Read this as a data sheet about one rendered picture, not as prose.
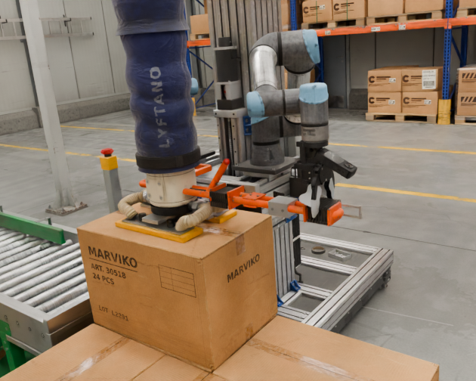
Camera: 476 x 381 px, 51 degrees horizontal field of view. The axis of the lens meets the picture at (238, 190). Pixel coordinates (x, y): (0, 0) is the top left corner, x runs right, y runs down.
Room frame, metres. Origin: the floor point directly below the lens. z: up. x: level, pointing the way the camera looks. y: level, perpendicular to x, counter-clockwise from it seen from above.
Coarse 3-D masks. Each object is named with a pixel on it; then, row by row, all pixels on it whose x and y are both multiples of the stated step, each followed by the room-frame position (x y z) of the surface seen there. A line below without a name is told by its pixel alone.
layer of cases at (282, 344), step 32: (288, 320) 1.63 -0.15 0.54; (64, 352) 1.54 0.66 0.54; (96, 352) 1.52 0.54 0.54; (128, 352) 1.51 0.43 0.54; (160, 352) 1.49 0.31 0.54; (256, 352) 1.45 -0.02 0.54; (288, 352) 1.43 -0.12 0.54; (320, 352) 1.42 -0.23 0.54; (352, 352) 1.41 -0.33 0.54; (384, 352) 1.39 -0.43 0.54
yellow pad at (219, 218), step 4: (212, 212) 1.69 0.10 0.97; (220, 212) 1.69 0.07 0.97; (224, 212) 1.70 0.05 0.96; (228, 212) 1.69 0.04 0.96; (232, 212) 1.69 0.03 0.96; (216, 216) 1.66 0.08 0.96; (220, 216) 1.66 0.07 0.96; (224, 216) 1.66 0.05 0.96; (228, 216) 1.67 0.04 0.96; (232, 216) 1.69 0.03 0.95; (204, 220) 1.68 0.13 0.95; (208, 220) 1.67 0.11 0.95; (212, 220) 1.66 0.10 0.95; (216, 220) 1.65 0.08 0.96; (220, 220) 1.64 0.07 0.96; (224, 220) 1.66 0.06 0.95
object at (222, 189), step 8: (224, 184) 1.60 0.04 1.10; (232, 184) 1.59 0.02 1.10; (216, 192) 1.52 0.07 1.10; (224, 192) 1.53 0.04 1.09; (232, 192) 1.51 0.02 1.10; (240, 192) 1.54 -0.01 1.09; (216, 200) 1.53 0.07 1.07; (224, 200) 1.50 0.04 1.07; (224, 208) 1.50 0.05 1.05; (232, 208) 1.50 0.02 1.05
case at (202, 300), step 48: (96, 240) 1.66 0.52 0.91; (144, 240) 1.54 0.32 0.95; (192, 240) 1.51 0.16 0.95; (240, 240) 1.52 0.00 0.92; (96, 288) 1.69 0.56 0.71; (144, 288) 1.53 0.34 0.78; (192, 288) 1.40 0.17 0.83; (240, 288) 1.51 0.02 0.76; (144, 336) 1.55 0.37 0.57; (192, 336) 1.41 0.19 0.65; (240, 336) 1.49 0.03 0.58
